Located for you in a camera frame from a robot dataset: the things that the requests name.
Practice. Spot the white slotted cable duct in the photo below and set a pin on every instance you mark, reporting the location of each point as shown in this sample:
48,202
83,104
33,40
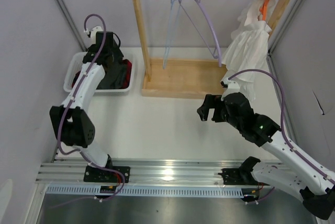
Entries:
153,191

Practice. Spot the light blue wire hanger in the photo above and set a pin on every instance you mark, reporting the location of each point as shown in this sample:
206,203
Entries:
169,34

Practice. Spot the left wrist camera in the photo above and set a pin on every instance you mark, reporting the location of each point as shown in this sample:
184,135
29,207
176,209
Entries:
92,32

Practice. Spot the white ruffled garment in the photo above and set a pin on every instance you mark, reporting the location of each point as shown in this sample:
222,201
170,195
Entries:
249,45

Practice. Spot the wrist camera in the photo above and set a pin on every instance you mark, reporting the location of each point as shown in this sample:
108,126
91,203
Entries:
229,86
92,32

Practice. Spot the wooden clothes rack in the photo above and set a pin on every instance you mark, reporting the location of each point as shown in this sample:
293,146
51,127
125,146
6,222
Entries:
184,78

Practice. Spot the dark grey dotted skirt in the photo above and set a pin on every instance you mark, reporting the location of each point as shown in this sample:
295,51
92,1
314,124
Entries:
115,75

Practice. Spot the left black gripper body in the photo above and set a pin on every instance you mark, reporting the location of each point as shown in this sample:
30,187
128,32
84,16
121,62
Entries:
116,53

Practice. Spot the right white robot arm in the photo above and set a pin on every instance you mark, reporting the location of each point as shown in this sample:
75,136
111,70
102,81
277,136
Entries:
311,183

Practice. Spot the aluminium mounting rail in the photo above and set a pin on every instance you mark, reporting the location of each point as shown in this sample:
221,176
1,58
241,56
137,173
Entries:
142,172

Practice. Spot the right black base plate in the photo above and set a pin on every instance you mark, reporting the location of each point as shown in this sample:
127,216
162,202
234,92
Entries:
234,176

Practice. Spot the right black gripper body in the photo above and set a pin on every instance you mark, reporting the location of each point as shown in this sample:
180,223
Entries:
221,114

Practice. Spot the white plastic basket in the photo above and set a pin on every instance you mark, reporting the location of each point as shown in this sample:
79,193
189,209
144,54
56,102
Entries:
76,65

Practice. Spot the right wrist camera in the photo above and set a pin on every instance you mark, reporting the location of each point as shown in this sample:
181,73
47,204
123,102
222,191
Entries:
229,86

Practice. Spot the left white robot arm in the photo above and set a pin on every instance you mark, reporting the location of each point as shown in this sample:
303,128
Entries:
71,123

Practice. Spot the orange plastic hanger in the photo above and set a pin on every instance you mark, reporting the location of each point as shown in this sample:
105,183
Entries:
263,10

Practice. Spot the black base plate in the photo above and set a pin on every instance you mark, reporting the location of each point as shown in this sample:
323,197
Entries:
95,175
234,176

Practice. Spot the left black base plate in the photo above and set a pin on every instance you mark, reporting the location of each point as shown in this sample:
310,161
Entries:
95,175

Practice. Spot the red plaid garment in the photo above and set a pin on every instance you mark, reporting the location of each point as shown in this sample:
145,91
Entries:
126,84

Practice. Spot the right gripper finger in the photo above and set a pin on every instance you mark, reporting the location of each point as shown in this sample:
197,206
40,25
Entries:
209,102
203,113

